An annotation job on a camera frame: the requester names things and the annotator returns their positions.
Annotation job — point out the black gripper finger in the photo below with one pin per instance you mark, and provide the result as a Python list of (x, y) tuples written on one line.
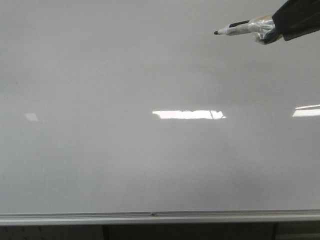
[(296, 18)]

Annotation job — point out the black and white whiteboard marker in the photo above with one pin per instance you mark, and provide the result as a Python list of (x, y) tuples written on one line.
[(262, 29)]

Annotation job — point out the white whiteboard with aluminium frame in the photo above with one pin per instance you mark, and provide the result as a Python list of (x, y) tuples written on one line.
[(134, 112)]

